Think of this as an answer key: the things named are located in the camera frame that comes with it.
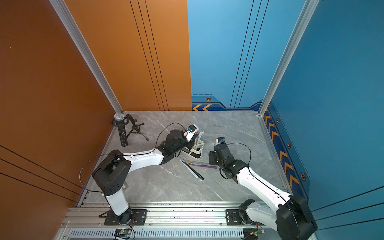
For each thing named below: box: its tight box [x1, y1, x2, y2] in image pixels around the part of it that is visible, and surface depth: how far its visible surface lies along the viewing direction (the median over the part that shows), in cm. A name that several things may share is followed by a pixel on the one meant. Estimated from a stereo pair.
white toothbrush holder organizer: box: [181, 139, 205, 161], surface depth 95 cm
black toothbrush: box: [181, 159, 205, 181], surface depth 90 cm
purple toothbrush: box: [188, 161, 218, 169], surface depth 93 cm
